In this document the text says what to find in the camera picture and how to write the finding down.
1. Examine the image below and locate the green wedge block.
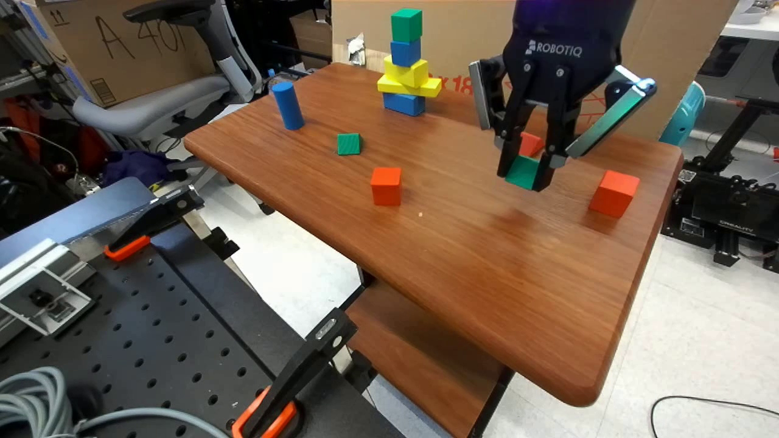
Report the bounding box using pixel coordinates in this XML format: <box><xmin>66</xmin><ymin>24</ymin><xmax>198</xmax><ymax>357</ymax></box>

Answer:
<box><xmin>504</xmin><ymin>154</ymin><xmax>545</xmax><ymax>194</ymax></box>

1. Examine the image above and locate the grey office chair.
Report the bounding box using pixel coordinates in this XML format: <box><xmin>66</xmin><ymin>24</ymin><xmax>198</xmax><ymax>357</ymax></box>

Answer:
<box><xmin>71</xmin><ymin>0</ymin><xmax>268</xmax><ymax>141</ymax></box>

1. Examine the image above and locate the blue cylinder block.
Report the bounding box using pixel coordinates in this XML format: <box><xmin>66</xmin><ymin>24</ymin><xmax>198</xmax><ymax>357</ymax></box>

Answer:
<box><xmin>268</xmin><ymin>78</ymin><xmax>309</xmax><ymax>133</ymax></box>

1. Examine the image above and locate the black perforated breadboard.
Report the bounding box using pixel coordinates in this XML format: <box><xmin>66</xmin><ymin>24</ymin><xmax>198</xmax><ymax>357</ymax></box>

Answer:
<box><xmin>0</xmin><ymin>221</ymin><xmax>405</xmax><ymax>438</ymax></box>

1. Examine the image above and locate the yellow bridge block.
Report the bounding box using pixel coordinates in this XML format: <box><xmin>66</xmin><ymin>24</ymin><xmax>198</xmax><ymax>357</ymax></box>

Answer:
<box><xmin>375</xmin><ymin>55</ymin><xmax>444</xmax><ymax>103</ymax></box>

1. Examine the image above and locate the aluminium extrusion bracket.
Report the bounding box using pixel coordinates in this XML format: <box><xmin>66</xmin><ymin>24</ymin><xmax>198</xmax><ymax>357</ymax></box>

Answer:
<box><xmin>0</xmin><ymin>241</ymin><xmax>96</xmax><ymax>340</ymax></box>

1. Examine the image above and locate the blue rectangular block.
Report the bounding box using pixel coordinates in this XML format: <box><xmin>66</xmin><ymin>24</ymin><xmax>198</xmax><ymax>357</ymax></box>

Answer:
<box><xmin>380</xmin><ymin>91</ymin><xmax>427</xmax><ymax>119</ymax></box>

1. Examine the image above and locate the purple cloth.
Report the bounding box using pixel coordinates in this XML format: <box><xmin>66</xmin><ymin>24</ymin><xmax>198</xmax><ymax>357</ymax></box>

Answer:
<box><xmin>100</xmin><ymin>149</ymin><xmax>174</xmax><ymax>189</ymax></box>

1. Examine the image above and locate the teal chair backrest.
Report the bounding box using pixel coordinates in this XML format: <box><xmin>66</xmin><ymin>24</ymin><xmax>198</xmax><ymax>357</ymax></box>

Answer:
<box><xmin>657</xmin><ymin>78</ymin><xmax>707</xmax><ymax>149</ymax></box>

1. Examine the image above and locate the white desk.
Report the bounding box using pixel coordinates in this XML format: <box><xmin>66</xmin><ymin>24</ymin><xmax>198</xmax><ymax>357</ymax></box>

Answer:
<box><xmin>717</xmin><ymin>0</ymin><xmax>779</xmax><ymax>43</ymax></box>

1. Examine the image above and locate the cardboard box with handwriting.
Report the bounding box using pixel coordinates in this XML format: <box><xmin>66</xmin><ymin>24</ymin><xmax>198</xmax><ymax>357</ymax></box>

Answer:
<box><xmin>33</xmin><ymin>0</ymin><xmax>218</xmax><ymax>109</ymax></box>

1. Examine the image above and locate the black floor cable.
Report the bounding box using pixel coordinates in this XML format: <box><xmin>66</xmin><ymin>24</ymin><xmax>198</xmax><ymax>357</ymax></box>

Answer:
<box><xmin>648</xmin><ymin>391</ymin><xmax>779</xmax><ymax>438</ymax></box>

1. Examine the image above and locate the large printed cardboard box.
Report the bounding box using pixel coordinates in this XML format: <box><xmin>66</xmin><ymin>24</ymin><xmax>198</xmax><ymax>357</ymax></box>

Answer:
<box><xmin>327</xmin><ymin>0</ymin><xmax>739</xmax><ymax>144</ymax></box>

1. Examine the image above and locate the large orange cube block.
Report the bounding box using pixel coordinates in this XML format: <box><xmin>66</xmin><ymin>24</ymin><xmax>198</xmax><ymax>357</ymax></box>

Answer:
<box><xmin>586</xmin><ymin>167</ymin><xmax>643</xmax><ymax>221</ymax></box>

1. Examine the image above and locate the grey camera mount plate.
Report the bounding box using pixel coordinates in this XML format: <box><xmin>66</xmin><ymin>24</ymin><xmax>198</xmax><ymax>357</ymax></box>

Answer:
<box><xmin>466</xmin><ymin>55</ymin><xmax>508</xmax><ymax>133</ymax></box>

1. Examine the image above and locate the grey wrist camera bar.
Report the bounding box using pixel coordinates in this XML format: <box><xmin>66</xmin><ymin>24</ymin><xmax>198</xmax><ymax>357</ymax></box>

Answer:
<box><xmin>562</xmin><ymin>64</ymin><xmax>659</xmax><ymax>160</ymax></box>

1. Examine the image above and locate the wooden lower shelf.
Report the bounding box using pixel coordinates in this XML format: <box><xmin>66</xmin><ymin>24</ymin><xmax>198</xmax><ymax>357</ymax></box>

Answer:
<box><xmin>342</xmin><ymin>279</ymin><xmax>515</xmax><ymax>438</ymax></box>

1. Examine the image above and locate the grey cable bundle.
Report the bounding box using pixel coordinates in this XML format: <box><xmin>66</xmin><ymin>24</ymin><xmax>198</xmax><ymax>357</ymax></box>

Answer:
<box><xmin>0</xmin><ymin>366</ymin><xmax>230</xmax><ymax>438</ymax></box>

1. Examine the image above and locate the small green cube block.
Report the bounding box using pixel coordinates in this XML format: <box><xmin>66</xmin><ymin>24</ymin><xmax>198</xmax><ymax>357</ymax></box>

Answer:
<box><xmin>334</xmin><ymin>131</ymin><xmax>364</xmax><ymax>158</ymax></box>

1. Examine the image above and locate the blue cube block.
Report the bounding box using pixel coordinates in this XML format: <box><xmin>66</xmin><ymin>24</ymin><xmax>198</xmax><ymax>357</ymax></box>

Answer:
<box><xmin>387</xmin><ymin>37</ymin><xmax>422</xmax><ymax>71</ymax></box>

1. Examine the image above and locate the blue grey metal panel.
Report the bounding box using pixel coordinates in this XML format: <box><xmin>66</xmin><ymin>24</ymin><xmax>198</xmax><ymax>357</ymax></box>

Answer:
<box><xmin>0</xmin><ymin>176</ymin><xmax>156</xmax><ymax>273</ymax></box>

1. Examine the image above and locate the black equipment cart base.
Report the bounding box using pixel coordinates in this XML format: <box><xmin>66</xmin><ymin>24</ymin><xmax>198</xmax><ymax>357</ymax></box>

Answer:
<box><xmin>659</xmin><ymin>170</ymin><xmax>779</xmax><ymax>274</ymax></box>

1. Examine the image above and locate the black orange bar clamp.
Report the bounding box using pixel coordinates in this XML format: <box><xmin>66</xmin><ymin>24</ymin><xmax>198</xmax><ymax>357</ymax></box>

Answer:
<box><xmin>100</xmin><ymin>183</ymin><xmax>242</xmax><ymax>267</ymax></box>
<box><xmin>229</xmin><ymin>306</ymin><xmax>359</xmax><ymax>438</ymax></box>

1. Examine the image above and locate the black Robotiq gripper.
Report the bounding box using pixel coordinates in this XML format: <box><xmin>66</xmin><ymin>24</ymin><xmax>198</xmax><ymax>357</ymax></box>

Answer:
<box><xmin>494</xmin><ymin>0</ymin><xmax>640</xmax><ymax>194</ymax></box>

